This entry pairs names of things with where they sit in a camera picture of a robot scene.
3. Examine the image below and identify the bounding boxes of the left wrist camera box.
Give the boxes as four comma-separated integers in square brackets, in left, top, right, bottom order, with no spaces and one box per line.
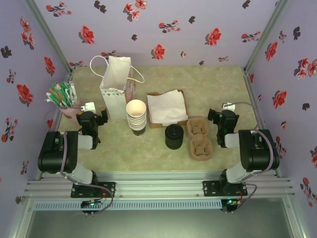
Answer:
[80,101,98,114]

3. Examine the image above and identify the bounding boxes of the aluminium lower frame bar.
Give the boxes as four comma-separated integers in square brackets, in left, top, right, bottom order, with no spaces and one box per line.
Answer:
[282,195,306,238]
[9,197,34,238]

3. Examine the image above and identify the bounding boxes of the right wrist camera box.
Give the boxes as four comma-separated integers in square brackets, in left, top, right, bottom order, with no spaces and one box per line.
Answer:
[222,102,236,113]

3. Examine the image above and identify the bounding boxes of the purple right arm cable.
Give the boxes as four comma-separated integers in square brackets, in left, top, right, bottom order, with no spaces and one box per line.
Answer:
[224,101,275,214]

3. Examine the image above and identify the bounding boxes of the white slotted cable duct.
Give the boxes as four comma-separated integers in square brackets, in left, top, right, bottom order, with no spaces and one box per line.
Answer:
[33,200,223,211]

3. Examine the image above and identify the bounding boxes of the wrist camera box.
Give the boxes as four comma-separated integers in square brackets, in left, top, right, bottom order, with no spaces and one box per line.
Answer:
[222,102,236,113]
[80,101,98,114]

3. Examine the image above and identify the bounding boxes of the white floral paper bag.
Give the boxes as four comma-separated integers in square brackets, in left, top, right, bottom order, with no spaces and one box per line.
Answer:
[89,55,145,120]

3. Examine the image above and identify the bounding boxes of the white napkins on tray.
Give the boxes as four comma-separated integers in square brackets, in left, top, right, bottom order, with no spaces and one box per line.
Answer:
[147,89,190,129]

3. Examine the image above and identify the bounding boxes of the small black controller board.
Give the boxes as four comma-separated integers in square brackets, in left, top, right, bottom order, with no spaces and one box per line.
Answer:
[81,199,106,215]
[221,197,243,213]

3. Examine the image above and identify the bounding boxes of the pink straw holder cup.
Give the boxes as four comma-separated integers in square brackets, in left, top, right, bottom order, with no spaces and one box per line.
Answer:
[60,99,84,126]

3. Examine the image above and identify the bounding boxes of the white paper napkins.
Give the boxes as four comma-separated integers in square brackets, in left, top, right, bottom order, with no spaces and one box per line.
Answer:
[147,89,189,125]

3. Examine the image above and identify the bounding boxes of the aluminium frame post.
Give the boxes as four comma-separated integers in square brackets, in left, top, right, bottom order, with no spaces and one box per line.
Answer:
[22,0,75,75]
[243,0,291,75]

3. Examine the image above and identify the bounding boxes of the stack of paper cups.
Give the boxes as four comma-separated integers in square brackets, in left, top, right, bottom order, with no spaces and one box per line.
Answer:
[125,99,147,137]

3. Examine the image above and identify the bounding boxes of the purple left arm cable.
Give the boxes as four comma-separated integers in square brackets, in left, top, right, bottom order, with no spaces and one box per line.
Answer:
[46,106,115,215]

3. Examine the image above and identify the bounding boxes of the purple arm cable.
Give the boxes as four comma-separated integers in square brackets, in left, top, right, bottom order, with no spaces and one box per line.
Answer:
[224,101,275,214]
[46,106,115,215]

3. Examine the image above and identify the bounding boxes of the stack of black lids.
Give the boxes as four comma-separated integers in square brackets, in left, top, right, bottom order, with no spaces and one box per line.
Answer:
[164,123,184,151]

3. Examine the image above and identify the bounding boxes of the brown wooden stirrer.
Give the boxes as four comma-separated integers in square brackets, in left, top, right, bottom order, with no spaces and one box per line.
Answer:
[55,83,69,108]

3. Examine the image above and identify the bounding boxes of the aluminium frame rail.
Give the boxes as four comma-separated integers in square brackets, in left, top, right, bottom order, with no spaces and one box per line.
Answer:
[24,170,296,199]

